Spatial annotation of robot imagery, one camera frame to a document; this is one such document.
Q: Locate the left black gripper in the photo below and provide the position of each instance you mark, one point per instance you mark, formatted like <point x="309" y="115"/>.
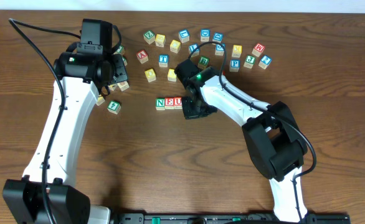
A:
<point x="120" y="70"/>

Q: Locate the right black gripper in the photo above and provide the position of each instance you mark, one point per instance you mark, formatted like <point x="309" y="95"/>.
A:
<point x="193" y="109"/>

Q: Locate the red U block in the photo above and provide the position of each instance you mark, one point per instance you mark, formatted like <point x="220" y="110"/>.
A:
<point x="178" y="103"/>

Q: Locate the red E block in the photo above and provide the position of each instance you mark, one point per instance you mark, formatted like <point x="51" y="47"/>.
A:
<point x="169" y="103"/>

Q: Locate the green N block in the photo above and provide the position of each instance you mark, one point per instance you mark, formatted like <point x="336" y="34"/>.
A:
<point x="160" y="104"/>

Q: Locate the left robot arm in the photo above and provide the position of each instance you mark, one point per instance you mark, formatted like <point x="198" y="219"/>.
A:
<point x="47" y="186"/>

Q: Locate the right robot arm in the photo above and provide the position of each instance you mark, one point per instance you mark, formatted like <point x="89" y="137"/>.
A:
<point x="274" y="144"/>

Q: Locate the green 7 block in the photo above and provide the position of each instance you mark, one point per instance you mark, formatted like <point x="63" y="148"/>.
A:
<point x="124" y="61"/>

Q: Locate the yellow K block left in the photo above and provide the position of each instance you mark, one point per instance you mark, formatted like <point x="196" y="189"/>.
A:
<point x="113" y="87"/>

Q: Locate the yellow k block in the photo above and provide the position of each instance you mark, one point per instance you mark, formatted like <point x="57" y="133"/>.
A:
<point x="236" y="51"/>
<point x="113" y="87"/>

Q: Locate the green J block left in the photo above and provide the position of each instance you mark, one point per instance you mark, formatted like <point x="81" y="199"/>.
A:
<point x="120" y="50"/>

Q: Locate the green j block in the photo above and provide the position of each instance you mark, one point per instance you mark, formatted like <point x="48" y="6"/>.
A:
<point x="249" y="61"/>
<point x="120" y="50"/>

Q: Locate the plain pineapple block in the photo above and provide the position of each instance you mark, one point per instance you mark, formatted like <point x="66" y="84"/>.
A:
<point x="123" y="85"/>

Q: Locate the yellow G block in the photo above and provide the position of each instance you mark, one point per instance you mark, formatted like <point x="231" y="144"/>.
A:
<point x="100" y="100"/>

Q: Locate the red A block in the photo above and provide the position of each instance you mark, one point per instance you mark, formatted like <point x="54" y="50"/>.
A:
<point x="142" y="56"/>

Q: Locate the yellow block centre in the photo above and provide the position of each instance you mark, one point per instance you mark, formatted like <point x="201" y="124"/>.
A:
<point x="171" y="75"/>

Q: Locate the green 4 block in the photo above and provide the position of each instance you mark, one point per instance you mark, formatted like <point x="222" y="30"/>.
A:
<point x="114" y="107"/>

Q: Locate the yellow O block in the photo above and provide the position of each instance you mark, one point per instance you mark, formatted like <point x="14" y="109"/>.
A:
<point x="150" y="75"/>

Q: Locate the green B block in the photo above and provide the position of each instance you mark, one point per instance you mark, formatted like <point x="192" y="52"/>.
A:
<point x="203" y="62"/>

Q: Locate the green Z block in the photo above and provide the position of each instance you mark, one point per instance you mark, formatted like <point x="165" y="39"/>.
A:
<point x="149" y="36"/>

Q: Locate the blue T block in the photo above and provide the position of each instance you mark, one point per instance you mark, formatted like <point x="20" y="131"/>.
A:
<point x="163" y="60"/>

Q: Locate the yellow block top row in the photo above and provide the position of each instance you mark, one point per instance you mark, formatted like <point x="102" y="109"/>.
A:
<point x="160" y="40"/>

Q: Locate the blue P block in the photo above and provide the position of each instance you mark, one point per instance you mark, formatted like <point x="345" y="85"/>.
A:
<point x="234" y="65"/>

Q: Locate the blue L block middle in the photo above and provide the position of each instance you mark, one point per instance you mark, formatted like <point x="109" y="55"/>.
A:
<point x="194" y="50"/>

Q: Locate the blue l block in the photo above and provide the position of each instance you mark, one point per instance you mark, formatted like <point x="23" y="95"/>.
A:
<point x="194" y="50"/>
<point x="184" y="35"/>

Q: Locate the blue 5 block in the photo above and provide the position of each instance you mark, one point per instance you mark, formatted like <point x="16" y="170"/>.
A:
<point x="220" y="49"/>

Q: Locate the yellow Q block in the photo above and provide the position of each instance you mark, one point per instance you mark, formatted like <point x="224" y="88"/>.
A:
<point x="175" y="46"/>

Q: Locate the yellow K block right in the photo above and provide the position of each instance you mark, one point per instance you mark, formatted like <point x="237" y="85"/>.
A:
<point x="236" y="51"/>

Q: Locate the blue L block top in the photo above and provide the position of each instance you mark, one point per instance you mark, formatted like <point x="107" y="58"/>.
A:
<point x="184" y="35"/>

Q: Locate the green J block right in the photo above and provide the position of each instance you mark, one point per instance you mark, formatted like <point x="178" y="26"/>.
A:
<point x="249" y="61"/>

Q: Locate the blue D block right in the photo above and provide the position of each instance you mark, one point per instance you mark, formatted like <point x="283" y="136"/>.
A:
<point x="217" y="37"/>

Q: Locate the blue d block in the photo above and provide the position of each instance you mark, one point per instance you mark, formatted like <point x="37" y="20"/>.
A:
<point x="205" y="35"/>
<point x="217" y="37"/>

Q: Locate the blue D block left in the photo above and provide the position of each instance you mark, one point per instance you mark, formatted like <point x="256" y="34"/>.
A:
<point x="205" y="35"/>

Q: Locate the blue 2 block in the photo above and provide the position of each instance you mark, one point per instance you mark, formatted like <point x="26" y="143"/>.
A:
<point x="264" y="62"/>

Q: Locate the red M block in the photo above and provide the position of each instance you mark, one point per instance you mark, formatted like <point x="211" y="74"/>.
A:
<point x="258" y="50"/>

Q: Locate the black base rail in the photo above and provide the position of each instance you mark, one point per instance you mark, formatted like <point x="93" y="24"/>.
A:
<point x="139" y="218"/>

